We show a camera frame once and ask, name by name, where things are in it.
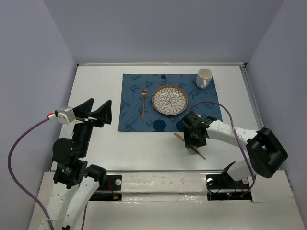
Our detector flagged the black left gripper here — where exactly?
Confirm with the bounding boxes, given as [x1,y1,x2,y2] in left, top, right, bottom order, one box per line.
[73,97,113,155]

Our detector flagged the copper table knife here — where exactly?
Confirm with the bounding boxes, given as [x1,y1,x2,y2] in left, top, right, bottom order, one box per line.
[173,133,206,160]

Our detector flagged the floral plate with brown rim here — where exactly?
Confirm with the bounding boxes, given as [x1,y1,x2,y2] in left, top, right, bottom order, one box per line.
[152,85,188,115]

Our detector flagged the blue letter-print cloth placemat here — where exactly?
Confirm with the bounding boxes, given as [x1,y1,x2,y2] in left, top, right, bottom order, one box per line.
[118,74,222,132]

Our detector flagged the white ceramic mug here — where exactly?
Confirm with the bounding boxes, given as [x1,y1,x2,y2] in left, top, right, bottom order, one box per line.
[196,69,213,89]

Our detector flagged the copper fork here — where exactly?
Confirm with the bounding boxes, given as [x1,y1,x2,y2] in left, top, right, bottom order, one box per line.
[142,88,147,120]

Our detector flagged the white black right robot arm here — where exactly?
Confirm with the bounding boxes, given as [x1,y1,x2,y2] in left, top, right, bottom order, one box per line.
[181,111,288,189]

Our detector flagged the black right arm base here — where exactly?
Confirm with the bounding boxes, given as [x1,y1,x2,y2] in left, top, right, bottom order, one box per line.
[206,174,252,201]

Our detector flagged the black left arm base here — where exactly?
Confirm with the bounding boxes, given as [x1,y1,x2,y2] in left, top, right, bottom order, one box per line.
[90,174,122,202]

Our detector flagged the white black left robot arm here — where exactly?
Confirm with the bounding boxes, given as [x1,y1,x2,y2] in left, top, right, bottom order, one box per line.
[38,98,112,230]

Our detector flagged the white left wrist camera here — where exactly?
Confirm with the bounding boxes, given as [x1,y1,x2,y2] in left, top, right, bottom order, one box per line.
[47,107,76,125]

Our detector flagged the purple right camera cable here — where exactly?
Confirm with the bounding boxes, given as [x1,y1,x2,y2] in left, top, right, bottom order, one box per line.
[190,101,256,190]

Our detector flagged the purple camera cable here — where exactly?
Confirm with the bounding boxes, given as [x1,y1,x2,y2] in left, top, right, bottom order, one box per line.
[190,101,256,190]
[7,118,101,230]

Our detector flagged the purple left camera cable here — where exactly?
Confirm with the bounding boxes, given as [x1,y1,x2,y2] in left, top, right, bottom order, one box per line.
[7,118,101,230]

